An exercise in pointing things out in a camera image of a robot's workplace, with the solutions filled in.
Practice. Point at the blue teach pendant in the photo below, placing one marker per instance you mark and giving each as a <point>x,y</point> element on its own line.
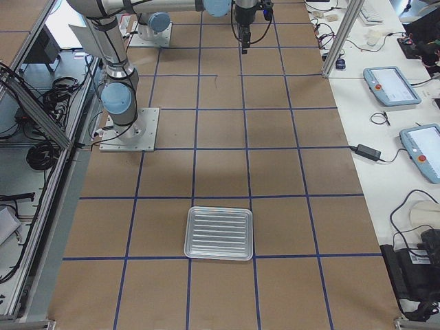
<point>390,86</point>
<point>422,144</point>

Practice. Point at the aluminium frame post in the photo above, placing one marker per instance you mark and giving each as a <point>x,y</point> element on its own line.
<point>345,27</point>

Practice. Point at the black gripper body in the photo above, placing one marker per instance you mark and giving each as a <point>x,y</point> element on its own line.
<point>244,16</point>

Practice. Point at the upper blue teach pendant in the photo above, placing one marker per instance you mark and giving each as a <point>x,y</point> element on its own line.
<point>390,86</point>

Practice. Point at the black equipment box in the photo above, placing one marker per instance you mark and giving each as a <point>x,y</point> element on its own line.
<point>414,280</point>

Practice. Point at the white keyboard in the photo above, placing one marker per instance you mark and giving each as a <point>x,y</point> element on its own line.
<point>369,16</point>

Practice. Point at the black power adapter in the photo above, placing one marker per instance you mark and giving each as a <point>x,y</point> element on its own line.
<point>368,152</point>

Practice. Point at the silver ribbed metal tray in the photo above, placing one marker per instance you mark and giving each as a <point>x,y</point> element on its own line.
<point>219,234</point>

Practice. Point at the lower blue teach pendant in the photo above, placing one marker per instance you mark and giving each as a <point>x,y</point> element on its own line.
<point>422,144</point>

